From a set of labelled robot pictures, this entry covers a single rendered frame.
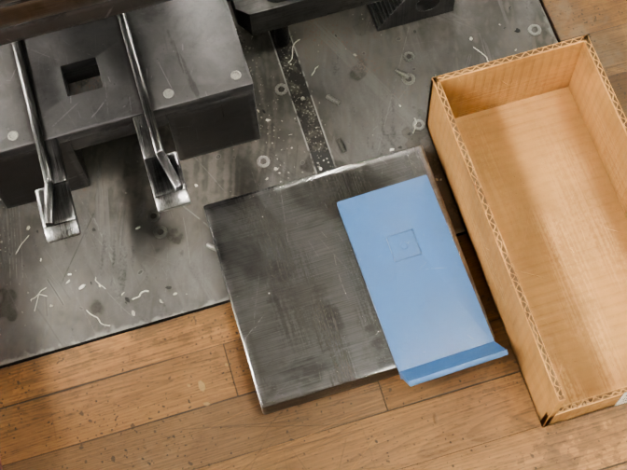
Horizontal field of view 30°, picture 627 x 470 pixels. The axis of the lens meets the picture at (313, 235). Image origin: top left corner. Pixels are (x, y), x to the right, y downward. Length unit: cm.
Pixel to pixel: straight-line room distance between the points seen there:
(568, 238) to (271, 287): 22
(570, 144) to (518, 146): 4
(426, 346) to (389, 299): 4
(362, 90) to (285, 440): 28
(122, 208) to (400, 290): 22
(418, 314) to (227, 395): 15
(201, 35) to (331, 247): 18
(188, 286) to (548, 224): 27
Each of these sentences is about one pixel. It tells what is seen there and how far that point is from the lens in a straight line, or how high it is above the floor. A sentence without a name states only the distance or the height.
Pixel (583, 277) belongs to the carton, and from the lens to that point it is 87.
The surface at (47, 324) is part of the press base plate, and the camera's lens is 87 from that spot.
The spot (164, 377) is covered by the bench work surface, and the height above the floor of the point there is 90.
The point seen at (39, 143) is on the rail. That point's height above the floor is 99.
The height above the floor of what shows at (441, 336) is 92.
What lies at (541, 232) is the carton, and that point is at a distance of 88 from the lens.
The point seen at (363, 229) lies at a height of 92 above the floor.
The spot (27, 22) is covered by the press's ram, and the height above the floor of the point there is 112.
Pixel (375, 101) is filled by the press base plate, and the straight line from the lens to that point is 92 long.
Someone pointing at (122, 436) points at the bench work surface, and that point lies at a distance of 84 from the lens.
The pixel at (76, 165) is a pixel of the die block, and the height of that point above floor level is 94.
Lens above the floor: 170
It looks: 67 degrees down
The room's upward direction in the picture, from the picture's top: 4 degrees counter-clockwise
